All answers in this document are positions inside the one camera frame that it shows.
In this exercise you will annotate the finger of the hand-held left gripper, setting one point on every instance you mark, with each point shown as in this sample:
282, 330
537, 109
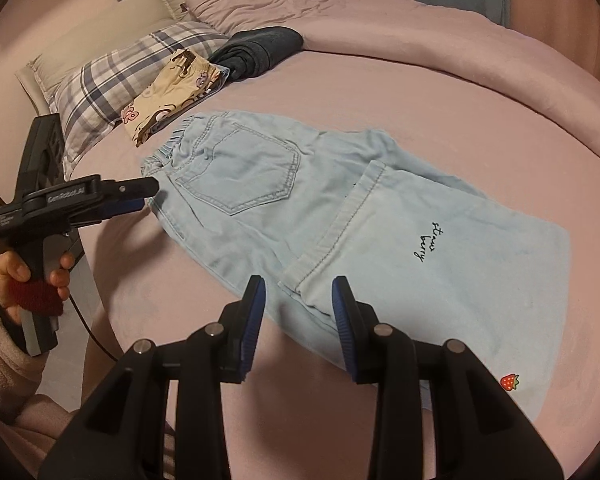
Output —
125, 207
130, 189

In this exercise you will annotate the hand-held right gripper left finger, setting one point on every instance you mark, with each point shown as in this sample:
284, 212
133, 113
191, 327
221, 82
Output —
252, 320

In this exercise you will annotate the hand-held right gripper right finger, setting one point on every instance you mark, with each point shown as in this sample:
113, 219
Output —
345, 330

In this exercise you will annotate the light blue strawberry pants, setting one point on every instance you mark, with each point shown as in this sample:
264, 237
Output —
380, 260

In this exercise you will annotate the person's left forearm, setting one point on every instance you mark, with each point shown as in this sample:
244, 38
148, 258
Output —
2, 355

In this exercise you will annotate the person's left hand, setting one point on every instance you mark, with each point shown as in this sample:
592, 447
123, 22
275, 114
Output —
12, 275

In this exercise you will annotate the cream cartoon print garment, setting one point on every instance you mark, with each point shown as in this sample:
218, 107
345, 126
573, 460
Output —
170, 95

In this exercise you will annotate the plaid pillow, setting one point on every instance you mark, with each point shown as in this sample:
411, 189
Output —
110, 75

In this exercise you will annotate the beige pillow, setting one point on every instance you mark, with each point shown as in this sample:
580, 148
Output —
120, 25

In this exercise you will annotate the dark grey folded garment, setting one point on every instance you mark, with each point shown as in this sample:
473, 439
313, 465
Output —
260, 50

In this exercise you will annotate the person's pink fleece clothing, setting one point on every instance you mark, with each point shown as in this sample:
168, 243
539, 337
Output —
25, 435

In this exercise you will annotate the pink duvet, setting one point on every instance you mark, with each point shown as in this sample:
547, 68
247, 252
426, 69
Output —
430, 35

